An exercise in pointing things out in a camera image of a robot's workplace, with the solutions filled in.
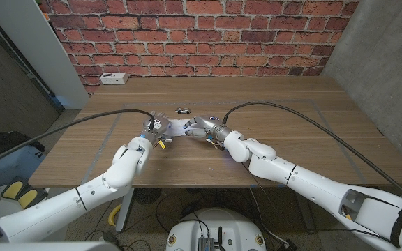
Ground white robot torso base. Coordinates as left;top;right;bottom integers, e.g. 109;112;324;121
165;208;267;251

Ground yellow black foot pedal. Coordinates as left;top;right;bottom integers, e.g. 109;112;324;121
16;188;48;211
1;180;24;199

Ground round black floor fan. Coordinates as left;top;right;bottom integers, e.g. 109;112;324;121
134;188;163;206

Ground left wrist coloured wires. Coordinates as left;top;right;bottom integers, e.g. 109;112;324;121
154;135;174;150

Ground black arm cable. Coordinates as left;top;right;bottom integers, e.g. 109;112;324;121
0;109;156;172
221;101;402;212

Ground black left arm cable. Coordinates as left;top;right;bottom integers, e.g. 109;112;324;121
0;109;156;172

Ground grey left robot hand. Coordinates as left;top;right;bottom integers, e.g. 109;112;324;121
141;110;174;144

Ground yellow hose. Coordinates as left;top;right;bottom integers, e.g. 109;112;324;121
107;204;122;227

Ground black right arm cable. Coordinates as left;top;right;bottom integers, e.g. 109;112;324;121
221;101;402;212

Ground red brick printed backdrop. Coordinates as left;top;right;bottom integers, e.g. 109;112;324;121
42;0;359;97

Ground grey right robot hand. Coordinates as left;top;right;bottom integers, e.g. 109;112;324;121
182;115;233;142

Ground right wrist coloured wires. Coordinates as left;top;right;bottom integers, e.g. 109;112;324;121
206;135;225;151

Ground dark metal door frame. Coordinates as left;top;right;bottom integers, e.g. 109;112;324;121
0;6;65;114

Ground white table leg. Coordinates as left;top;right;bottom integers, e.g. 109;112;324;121
115;188;135;233

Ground wrist coloured wires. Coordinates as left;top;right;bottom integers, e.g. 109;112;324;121
154;135;174;150
206;135;225;151

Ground white robot body edge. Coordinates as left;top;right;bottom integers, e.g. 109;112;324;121
0;241;121;251

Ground white power strip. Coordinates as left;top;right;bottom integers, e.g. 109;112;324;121
99;72;129;86

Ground black floor plug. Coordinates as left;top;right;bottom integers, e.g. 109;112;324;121
276;238;298;251

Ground white wall panel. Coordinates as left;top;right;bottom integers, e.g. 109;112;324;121
0;0;90;111

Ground grey box on torso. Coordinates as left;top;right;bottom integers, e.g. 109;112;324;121
197;236;216;251

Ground blue storage bin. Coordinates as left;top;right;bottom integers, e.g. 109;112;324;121
0;142;47;189

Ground white floor cable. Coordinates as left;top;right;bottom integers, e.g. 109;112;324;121
248;188;289;247

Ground white tissue sheet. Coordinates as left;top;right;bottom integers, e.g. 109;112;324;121
165;119;197;137

